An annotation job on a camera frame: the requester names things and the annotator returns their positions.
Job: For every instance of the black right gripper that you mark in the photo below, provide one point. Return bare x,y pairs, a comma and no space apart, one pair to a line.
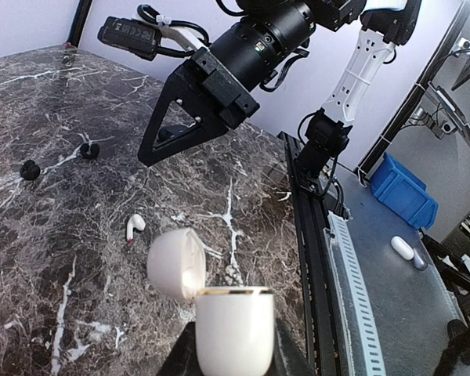
192,101

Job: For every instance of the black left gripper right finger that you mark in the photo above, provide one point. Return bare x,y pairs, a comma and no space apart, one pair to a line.
287,357

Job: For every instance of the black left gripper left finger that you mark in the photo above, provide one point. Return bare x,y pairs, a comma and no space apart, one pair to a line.
182,360

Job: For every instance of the white earbud charging case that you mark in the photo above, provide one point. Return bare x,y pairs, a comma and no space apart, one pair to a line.
234,326

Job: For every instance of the white case outside table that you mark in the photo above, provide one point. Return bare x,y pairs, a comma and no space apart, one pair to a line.
402,248

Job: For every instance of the grey case outside table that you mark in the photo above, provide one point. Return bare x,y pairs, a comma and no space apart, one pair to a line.
419,261

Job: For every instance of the small black earbud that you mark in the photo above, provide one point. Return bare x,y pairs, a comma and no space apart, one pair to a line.
30,171
89,151

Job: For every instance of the blue plastic storage bin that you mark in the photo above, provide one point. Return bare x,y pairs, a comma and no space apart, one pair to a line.
404,193

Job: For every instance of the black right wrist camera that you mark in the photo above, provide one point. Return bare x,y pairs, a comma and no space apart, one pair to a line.
132,36

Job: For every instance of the white slotted cable duct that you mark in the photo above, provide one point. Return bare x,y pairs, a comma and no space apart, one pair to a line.
359,335

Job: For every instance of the black front table rail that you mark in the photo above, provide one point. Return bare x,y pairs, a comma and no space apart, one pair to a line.
322,325

